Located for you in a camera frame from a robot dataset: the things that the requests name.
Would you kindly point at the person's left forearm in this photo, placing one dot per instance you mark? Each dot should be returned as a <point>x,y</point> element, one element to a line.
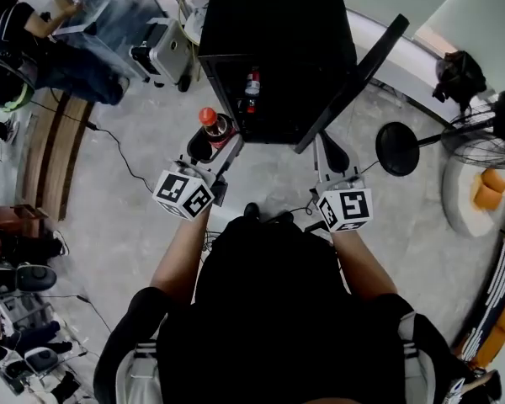
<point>177,263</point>

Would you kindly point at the black mini fridge cabinet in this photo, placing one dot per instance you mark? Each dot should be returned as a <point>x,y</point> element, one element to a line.
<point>278,15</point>

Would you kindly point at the person's left black shoe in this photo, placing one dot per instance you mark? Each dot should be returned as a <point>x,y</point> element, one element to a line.
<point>251,212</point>

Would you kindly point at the black white backpack pods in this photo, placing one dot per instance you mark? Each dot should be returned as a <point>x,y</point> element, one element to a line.
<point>33,278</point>

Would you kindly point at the person's black shirt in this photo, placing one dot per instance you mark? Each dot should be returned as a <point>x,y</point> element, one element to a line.
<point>278,318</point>

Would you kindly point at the curved wooden platform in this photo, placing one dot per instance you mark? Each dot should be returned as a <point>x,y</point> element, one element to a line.
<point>46,162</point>

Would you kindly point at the white beanbag seat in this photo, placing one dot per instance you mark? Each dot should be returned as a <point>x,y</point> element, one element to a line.
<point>458,208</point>

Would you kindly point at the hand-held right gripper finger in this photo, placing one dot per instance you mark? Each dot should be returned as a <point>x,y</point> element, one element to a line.
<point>345,160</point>
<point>322,162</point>

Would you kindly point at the person's black shoe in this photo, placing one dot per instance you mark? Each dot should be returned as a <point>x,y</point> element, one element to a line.
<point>251,212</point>
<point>283,216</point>

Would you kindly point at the transparent plastic table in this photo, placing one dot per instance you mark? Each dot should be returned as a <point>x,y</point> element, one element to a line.
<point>109,19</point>

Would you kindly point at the red-capped cola bottle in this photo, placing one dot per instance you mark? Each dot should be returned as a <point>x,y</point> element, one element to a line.
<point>221,129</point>

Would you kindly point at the silver wheeled case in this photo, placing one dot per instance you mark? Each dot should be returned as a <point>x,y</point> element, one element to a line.
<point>168,49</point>

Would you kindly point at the black pedestal fan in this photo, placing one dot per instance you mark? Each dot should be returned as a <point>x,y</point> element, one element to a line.
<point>397,150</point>

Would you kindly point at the brown wooden stool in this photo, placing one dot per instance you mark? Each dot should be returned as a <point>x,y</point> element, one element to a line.
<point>17,221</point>

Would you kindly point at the person's right forearm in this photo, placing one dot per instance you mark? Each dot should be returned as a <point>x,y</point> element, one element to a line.
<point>362,267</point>

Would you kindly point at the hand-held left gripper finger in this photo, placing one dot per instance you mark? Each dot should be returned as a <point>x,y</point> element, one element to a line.
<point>190,152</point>
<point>229,156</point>

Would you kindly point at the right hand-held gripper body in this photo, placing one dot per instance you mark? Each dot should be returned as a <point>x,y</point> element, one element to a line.
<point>347,208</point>

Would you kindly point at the person's right black shoe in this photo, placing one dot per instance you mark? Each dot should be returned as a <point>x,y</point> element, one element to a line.
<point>283,216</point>

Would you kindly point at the orange cushion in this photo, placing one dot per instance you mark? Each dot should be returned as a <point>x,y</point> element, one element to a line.
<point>490,192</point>

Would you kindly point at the black white striped blanket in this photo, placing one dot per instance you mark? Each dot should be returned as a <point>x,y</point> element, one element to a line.
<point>494,293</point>

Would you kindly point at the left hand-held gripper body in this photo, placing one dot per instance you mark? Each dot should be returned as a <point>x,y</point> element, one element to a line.
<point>181,194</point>

